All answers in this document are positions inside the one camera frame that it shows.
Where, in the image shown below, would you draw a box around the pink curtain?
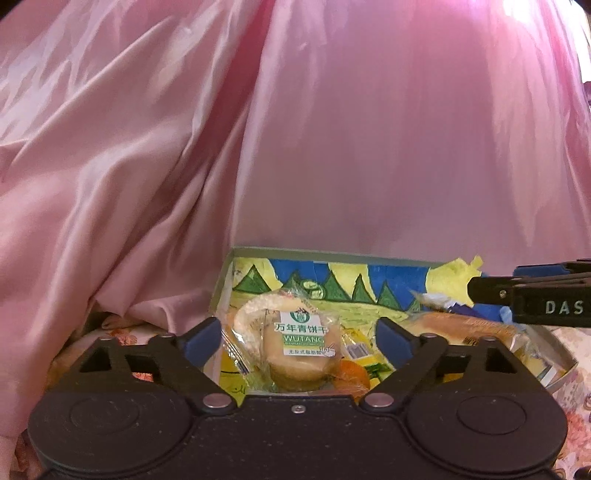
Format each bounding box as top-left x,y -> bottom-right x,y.
1,1 -> 590,437

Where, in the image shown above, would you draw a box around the small orange mandarin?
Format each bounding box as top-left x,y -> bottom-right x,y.
332,359 -> 370,400

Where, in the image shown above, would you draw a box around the round biscuit pack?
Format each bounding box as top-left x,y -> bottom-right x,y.
222,287 -> 342,393

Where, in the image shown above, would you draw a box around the packaged bread loaf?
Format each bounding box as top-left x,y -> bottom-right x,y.
400,312 -> 565,387

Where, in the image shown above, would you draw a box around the grey tray with painted liner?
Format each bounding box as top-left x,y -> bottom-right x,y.
211,247 -> 578,393

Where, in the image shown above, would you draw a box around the yellow green snack bar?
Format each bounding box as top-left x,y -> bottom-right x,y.
342,328 -> 394,387

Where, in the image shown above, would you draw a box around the dark blue stick sachets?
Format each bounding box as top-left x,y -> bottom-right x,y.
449,303 -> 513,324

